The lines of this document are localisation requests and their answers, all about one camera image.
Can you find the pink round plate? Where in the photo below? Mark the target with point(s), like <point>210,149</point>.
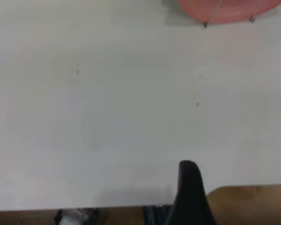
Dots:
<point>234,11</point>

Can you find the black metal frame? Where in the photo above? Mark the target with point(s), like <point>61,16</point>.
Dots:
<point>157,215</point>

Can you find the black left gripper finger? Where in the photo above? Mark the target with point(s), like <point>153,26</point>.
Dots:
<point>192,199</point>

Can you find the black box with white items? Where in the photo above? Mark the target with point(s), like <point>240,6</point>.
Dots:
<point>75,216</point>

